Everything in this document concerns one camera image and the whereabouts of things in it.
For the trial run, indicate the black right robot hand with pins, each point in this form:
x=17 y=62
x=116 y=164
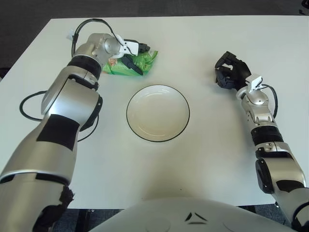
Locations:
x=237 y=70

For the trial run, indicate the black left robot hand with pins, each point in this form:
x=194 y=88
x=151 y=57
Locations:
x=131 y=47

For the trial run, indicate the green snack bag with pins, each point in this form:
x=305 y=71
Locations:
x=144 y=60

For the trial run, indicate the white plate with black rim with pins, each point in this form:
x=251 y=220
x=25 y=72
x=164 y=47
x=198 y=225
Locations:
x=158 y=113

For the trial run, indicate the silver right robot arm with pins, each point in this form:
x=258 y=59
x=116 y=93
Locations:
x=277 y=166

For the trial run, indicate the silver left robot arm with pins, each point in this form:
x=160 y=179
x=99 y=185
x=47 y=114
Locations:
x=67 y=101

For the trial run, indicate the small black background object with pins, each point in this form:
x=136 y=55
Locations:
x=302 y=11

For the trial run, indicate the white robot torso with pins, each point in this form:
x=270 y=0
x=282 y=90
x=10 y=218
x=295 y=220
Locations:
x=157 y=217

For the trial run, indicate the black table leg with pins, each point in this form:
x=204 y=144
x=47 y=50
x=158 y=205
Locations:
x=88 y=217

